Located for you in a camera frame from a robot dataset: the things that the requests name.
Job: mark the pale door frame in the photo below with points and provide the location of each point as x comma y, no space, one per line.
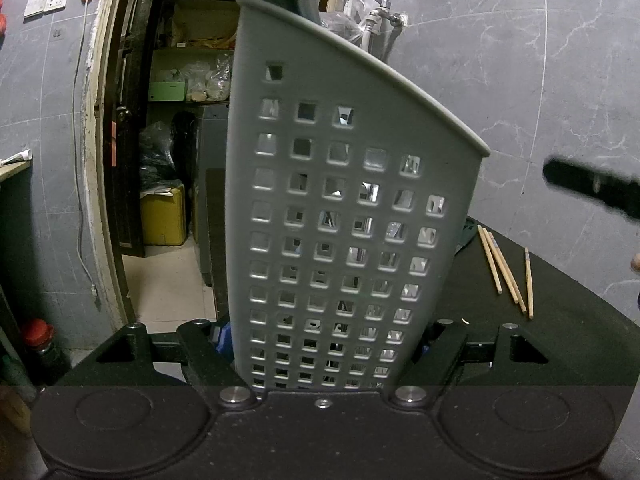
100,160

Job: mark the grey appliance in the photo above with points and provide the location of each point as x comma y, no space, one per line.
212,210

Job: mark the red plastic bag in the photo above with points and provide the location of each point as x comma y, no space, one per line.
2,5

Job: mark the person's right hand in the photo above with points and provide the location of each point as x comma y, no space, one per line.
636,263

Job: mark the green box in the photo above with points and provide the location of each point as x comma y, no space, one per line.
167,92

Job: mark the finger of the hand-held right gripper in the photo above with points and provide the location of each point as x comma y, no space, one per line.
575,175

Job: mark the yellow box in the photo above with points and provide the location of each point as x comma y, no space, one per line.
162,215

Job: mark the rolled white paper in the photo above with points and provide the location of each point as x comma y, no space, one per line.
15,156

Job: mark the storage shelf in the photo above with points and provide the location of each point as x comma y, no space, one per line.
200,15

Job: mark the metal wall tap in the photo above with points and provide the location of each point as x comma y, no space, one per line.
382,10

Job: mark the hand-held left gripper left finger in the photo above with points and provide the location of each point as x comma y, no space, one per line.
225,342

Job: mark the dark wooden door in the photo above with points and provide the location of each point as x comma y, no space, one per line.
127,185

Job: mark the white plastic bags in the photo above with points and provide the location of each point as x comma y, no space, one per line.
210,80

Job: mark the red capped bottle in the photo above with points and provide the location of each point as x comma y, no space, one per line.
37,335

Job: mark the black garbage bag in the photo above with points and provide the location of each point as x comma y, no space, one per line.
160,150

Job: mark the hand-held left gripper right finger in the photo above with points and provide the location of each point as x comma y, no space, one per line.
440,355

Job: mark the wooden chopstick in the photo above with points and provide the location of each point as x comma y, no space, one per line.
502,270
528,285
517,295
490,260

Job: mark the white perforated plastic basket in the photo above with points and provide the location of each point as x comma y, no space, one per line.
325,85

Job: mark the dark hanging plastic bag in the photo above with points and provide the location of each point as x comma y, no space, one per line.
340,27

